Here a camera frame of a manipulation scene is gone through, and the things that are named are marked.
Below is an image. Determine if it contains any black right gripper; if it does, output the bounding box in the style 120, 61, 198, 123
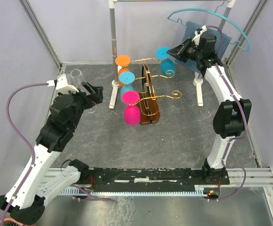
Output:
165, 37, 201, 64

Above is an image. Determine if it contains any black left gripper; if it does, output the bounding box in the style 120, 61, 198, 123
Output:
62, 81, 104, 129

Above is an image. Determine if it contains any blue wine glass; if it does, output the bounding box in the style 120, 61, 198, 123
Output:
119, 72, 135, 97
155, 47, 176, 77

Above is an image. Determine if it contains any clear wine glass front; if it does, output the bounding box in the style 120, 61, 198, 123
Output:
70, 69, 83, 86

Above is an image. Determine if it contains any clear wine glass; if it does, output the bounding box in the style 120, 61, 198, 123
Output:
86, 105, 97, 114
70, 69, 83, 86

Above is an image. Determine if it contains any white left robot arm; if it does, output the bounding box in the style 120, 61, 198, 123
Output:
0, 80, 103, 226

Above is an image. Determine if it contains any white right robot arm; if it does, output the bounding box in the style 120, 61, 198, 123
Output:
167, 33, 252, 184

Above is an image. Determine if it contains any pink wine glass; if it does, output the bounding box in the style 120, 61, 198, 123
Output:
122, 90, 141, 125

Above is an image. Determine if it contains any orange wine glass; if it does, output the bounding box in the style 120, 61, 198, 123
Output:
115, 55, 131, 87

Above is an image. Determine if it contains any blue folded towel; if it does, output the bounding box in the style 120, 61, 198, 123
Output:
175, 21, 232, 73

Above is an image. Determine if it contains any teal clothes hanger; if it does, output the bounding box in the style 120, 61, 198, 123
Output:
167, 8, 251, 52

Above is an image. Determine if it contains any pink basket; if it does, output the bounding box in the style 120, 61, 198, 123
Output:
0, 218, 22, 226

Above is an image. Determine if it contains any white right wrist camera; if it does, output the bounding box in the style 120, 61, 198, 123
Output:
192, 25, 207, 45

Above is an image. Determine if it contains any gold wire wine glass rack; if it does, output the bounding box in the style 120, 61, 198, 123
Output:
120, 58, 182, 125

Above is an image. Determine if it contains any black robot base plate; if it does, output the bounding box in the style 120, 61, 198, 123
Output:
77, 168, 230, 190

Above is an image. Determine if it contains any white metal clothes rail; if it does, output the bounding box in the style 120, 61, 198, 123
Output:
108, 0, 235, 109

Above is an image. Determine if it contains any light blue cable duct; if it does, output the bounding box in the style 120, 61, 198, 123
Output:
59, 184, 219, 196

